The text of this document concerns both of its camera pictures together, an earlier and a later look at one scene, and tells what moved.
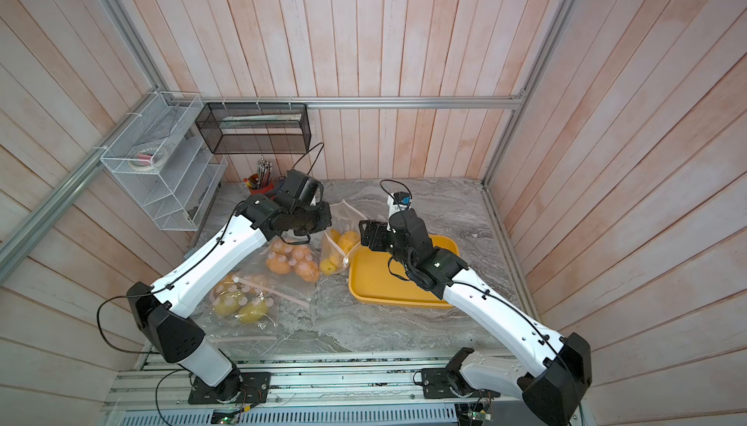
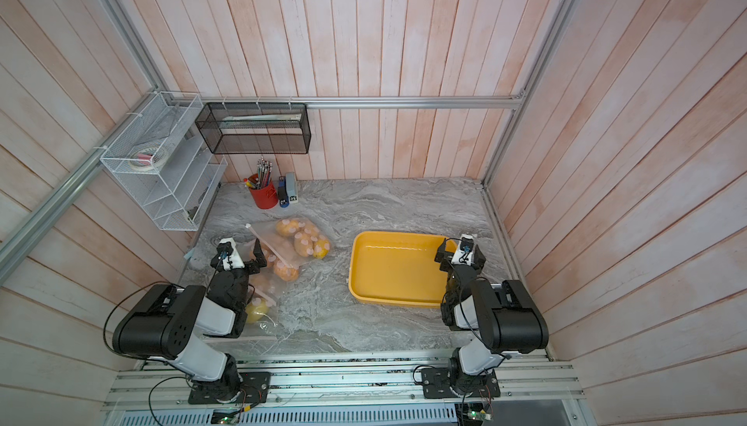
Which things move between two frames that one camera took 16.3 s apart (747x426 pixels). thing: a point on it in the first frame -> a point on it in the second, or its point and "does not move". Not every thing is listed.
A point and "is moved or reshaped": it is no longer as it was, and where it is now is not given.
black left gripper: (323, 207) -> (252, 266)
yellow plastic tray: (372, 278) does not move
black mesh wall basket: (256, 127) does not move
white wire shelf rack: (163, 158) does not move
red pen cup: (268, 189) does not move
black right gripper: (375, 228) -> (446, 257)
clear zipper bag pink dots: (341, 234) -> (287, 243)
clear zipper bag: (286, 269) is moved or reshaped
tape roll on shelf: (148, 159) does not move
